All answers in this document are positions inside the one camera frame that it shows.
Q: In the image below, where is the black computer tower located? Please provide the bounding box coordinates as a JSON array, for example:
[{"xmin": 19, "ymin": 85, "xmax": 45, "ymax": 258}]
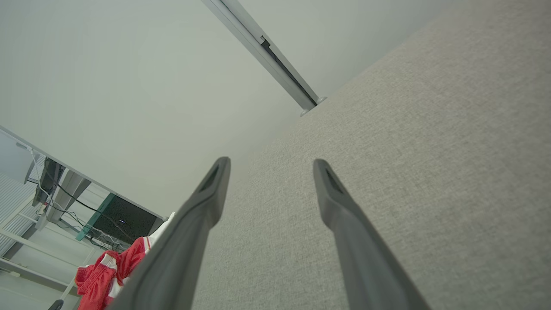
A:
[{"xmin": 77, "ymin": 193, "xmax": 158, "ymax": 246}]

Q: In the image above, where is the red and white basketball jersey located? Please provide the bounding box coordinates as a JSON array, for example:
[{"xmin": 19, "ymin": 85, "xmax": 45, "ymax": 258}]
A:
[{"xmin": 116, "ymin": 211, "xmax": 175, "ymax": 298}]

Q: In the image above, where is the black desk cable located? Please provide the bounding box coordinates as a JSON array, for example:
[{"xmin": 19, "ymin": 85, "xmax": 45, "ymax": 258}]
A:
[{"xmin": 43, "ymin": 181, "xmax": 135, "ymax": 250}]

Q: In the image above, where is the white metal frame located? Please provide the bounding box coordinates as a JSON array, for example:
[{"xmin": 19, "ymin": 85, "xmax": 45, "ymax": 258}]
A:
[{"xmin": 0, "ymin": 207, "xmax": 99, "ymax": 298}]

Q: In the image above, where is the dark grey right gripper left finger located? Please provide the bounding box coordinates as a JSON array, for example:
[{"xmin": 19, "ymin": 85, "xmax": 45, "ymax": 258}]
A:
[{"xmin": 108, "ymin": 157, "xmax": 231, "ymax": 310}]

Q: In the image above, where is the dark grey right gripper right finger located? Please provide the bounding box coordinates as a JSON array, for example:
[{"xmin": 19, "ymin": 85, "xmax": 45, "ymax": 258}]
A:
[{"xmin": 313, "ymin": 158, "xmax": 432, "ymax": 310}]

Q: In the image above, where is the white desk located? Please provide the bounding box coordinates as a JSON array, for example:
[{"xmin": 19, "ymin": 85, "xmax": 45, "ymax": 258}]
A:
[{"xmin": 0, "ymin": 125, "xmax": 168, "ymax": 224}]

